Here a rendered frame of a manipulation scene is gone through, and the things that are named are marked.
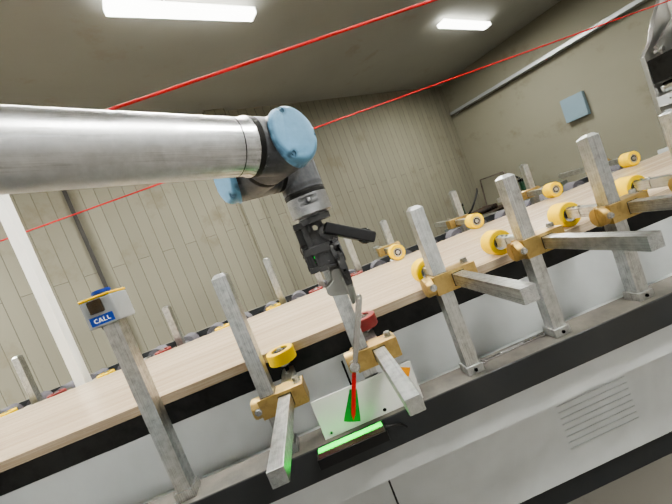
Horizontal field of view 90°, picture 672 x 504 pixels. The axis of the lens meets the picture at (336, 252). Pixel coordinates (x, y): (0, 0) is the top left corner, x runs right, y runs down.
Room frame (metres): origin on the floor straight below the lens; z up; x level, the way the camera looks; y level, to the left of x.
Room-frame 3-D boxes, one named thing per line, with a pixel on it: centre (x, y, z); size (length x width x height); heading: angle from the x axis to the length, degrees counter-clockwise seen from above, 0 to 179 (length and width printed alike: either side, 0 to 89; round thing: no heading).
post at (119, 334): (0.78, 0.54, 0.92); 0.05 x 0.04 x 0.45; 94
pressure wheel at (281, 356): (0.93, 0.25, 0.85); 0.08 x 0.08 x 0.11
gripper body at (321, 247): (0.74, 0.03, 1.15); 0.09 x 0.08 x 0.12; 94
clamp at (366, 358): (0.82, 0.01, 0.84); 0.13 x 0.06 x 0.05; 94
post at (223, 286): (0.80, 0.28, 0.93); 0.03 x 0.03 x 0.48; 4
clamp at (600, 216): (0.87, -0.74, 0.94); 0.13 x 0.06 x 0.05; 94
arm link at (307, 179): (0.74, 0.02, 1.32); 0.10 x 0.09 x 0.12; 130
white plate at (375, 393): (0.79, 0.06, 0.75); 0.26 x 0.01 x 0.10; 94
